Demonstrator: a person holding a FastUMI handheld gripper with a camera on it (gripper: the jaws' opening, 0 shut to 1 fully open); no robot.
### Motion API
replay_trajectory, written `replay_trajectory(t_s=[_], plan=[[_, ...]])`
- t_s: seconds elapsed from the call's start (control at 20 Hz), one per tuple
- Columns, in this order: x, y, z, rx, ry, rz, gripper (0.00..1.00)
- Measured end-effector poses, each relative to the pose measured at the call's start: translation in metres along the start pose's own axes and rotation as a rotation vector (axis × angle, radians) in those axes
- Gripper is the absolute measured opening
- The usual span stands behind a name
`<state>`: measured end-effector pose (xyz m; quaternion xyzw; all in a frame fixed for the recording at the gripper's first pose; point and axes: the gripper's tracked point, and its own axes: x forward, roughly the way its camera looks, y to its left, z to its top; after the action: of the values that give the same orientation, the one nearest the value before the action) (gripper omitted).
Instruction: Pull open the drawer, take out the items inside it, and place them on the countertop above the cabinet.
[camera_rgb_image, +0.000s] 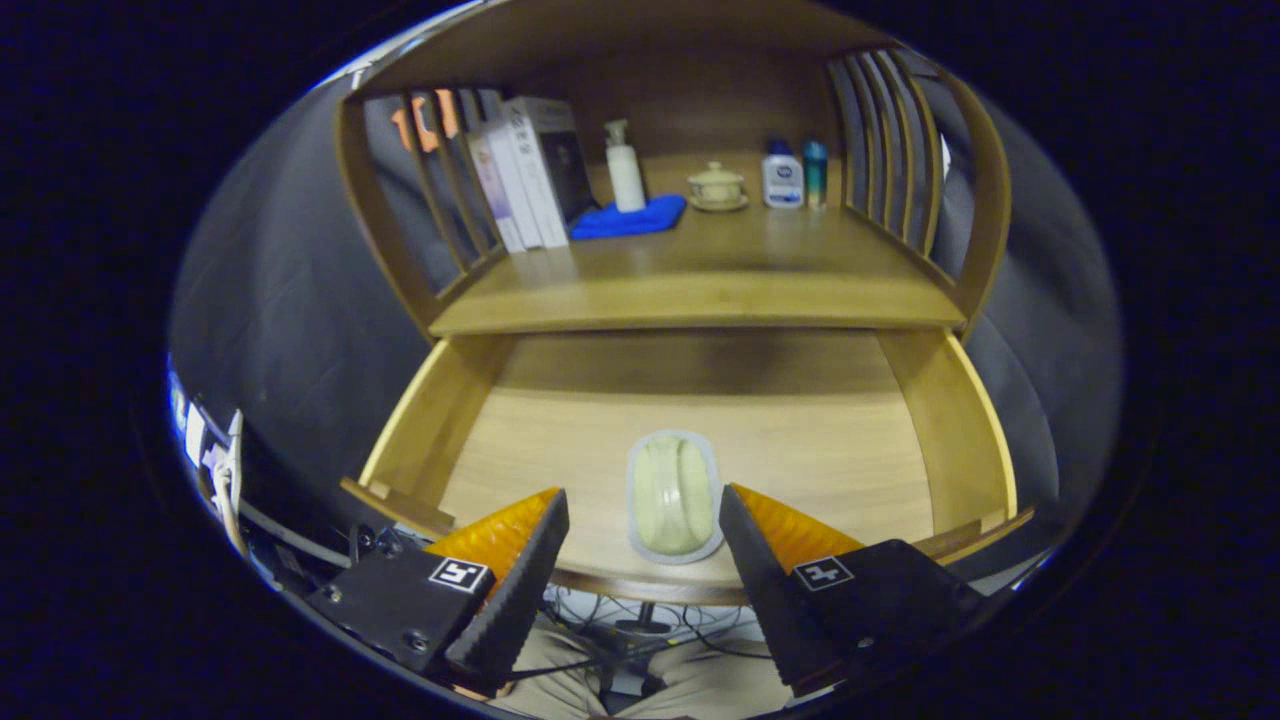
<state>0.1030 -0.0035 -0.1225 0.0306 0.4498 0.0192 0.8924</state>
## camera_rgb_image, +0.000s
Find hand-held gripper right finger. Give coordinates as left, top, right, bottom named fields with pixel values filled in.
left=718, top=483, right=986, bottom=698

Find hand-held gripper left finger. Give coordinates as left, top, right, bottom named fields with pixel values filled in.
left=305, top=487, right=571, bottom=699

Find pale green brush white base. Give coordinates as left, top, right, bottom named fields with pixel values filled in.
left=626, top=430, right=725, bottom=566

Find wooden drawer with black knob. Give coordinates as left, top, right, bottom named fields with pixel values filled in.
left=340, top=328, right=1036, bottom=636

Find wooden countertop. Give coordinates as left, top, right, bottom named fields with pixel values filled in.
left=430, top=150, right=966, bottom=336

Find folded blue cloth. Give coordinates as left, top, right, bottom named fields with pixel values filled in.
left=569, top=194, right=688, bottom=241

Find thin purple and white book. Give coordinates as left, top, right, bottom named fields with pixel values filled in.
left=465, top=130, right=526, bottom=254

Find plain white book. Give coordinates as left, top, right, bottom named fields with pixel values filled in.
left=485, top=120, right=546, bottom=251

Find beige lidded teacup with saucer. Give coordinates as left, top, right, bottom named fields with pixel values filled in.
left=686, top=161, right=749, bottom=213

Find white bottle with blue cap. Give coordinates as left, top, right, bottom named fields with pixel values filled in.
left=761, top=138, right=805, bottom=210

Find white pump bottle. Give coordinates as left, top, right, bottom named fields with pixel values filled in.
left=603, top=119, right=648, bottom=214

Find thick black and white book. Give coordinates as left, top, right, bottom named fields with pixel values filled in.
left=500, top=95, right=601, bottom=249

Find tangled floor cables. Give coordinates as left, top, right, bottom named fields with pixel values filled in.
left=500, top=585, right=776, bottom=701

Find white cable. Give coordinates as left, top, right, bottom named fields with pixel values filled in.
left=205, top=408, right=249, bottom=559

